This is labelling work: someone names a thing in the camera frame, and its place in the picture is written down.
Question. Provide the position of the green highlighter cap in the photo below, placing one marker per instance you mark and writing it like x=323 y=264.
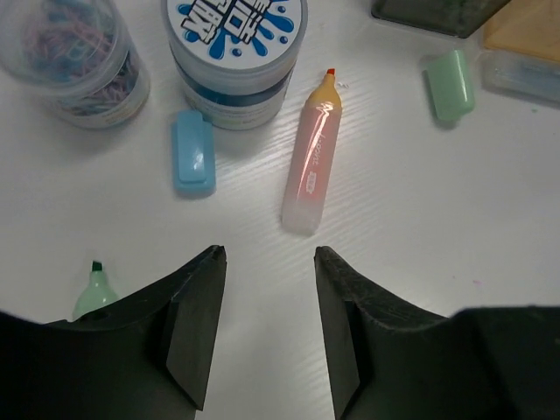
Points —
x=450 y=86

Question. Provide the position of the blue highlighter pen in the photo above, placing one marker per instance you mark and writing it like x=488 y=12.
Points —
x=521 y=76

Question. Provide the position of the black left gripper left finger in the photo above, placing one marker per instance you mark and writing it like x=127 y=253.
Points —
x=146 y=356

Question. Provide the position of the clear jar of paper clips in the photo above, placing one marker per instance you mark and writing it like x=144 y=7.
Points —
x=77 y=58

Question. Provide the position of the blue highlighter cap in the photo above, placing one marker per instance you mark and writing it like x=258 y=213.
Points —
x=193 y=155

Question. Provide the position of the blue splash lid jar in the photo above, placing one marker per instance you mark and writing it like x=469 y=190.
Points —
x=235 y=57

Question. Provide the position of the green highlighter pen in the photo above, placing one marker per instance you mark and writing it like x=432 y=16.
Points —
x=97 y=294

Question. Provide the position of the orange highlighter pen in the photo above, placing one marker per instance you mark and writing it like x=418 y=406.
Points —
x=312 y=159

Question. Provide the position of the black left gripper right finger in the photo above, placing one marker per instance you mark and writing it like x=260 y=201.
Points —
x=390 y=359

